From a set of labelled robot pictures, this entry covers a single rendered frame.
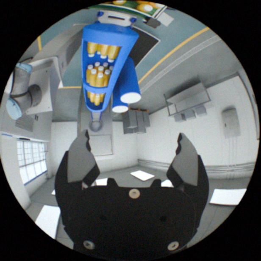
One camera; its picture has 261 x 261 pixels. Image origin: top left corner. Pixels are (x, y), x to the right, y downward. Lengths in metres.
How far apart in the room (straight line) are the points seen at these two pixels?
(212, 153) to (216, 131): 0.75
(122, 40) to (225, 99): 3.35
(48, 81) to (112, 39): 0.41
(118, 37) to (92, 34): 0.11
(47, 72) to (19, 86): 0.21
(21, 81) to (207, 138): 3.73
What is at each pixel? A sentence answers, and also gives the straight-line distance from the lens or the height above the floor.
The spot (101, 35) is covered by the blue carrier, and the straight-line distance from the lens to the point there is 0.41.
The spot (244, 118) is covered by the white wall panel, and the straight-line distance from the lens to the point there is 3.51.
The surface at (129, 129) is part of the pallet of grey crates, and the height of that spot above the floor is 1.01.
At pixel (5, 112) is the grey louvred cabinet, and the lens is 1.72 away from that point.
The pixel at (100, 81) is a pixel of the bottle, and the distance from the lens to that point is 0.67.
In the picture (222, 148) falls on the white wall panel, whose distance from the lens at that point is 3.40.
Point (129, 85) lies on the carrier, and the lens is 1.13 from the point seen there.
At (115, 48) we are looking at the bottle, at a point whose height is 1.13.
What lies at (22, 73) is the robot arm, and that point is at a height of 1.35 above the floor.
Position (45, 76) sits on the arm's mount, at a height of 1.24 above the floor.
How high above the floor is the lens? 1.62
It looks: 8 degrees down
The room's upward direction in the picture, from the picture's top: 174 degrees clockwise
